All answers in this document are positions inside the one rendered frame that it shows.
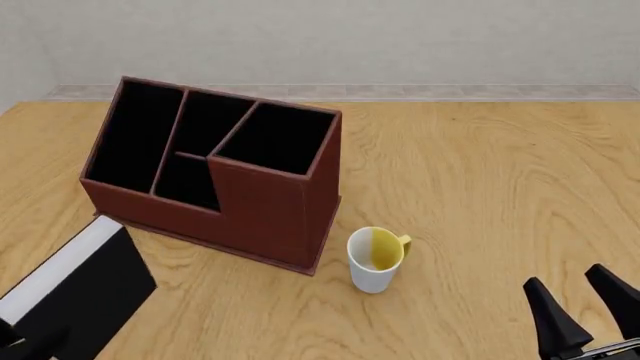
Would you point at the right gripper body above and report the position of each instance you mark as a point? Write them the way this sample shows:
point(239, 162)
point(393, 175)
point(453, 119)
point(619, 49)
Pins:
point(607, 352)

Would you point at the red-brown desk caddy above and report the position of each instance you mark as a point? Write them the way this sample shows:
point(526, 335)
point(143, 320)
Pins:
point(260, 210)

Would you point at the white and yellow mug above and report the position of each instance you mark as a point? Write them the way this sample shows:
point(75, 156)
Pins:
point(367, 275)

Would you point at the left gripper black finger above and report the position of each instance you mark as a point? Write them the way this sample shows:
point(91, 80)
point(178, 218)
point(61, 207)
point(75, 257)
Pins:
point(7, 333)

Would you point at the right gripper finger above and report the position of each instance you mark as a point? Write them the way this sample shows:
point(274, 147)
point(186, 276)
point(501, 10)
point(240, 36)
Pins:
point(557, 322)
point(622, 300)

